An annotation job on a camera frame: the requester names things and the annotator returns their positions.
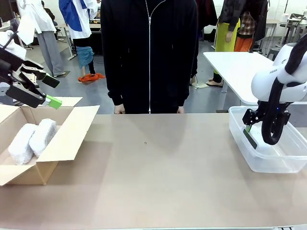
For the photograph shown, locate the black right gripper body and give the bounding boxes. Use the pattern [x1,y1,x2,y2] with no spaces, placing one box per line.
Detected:
[258,100,288,119]

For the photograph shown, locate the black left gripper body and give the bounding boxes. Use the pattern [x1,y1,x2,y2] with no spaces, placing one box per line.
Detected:
[0,46,24,83]

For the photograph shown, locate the unwrapped white digital clock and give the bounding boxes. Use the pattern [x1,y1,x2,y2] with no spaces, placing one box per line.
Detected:
[242,126,280,156]

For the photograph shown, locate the bubble-wrapped white clock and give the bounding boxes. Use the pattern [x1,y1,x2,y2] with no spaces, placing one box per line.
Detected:
[7,123,36,166]
[28,118,58,158]

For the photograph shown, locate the person's left forearm black sleeve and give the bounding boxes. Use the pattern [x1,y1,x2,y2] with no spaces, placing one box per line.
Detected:
[177,71,195,108]

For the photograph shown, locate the person's right forearm black sleeve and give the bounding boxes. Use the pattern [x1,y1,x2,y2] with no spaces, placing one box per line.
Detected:
[106,71,126,107]

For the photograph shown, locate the person's right hand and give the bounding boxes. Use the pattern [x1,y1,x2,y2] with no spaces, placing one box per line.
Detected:
[113,104,126,115]

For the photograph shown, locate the person white coat grey trousers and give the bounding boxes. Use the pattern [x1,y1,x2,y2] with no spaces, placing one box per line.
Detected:
[17,0,67,77]

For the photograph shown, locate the white-legged background desk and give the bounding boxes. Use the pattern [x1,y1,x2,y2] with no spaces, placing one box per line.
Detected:
[56,23,78,60]

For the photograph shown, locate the clear plastic container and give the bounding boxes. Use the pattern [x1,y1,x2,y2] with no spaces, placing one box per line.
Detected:
[228,105,307,173]

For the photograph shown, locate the white background table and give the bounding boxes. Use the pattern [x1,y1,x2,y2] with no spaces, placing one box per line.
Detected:
[202,51,307,113]

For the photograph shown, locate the grey metal stool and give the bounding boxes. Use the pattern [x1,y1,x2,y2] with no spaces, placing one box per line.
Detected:
[266,46,282,60]

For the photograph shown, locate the pale yellow paper scrap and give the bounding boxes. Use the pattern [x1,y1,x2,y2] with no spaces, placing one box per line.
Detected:
[190,81,209,90]

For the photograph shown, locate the orange cloth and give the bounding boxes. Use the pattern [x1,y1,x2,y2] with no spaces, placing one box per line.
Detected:
[78,73,106,83]

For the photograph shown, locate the seated person dark clothes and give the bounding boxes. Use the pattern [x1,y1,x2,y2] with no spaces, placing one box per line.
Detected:
[41,0,58,24]

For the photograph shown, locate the person blue white jacket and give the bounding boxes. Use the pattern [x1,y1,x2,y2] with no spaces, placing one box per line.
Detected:
[59,0,101,77]

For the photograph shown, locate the person plaid shirt orange trousers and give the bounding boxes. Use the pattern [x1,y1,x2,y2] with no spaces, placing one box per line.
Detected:
[234,0,268,53]

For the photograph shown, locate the brown cardboard box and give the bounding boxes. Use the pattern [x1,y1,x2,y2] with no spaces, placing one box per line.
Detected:
[0,96,101,187]

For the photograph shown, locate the person with yellow apron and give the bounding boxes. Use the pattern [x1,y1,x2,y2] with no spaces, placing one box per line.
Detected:
[206,0,241,88]

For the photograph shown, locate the beige background desk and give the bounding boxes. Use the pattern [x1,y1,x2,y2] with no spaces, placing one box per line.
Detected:
[265,18,281,47]

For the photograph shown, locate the person in black zip hoodie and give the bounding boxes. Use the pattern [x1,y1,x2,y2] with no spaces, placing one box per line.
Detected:
[100,0,200,115]

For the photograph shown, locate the black hanging garment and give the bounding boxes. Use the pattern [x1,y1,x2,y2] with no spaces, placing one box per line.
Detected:
[199,0,218,27]

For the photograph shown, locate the black right arm cable sleeve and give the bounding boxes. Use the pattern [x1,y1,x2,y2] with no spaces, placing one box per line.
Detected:
[260,33,307,146]

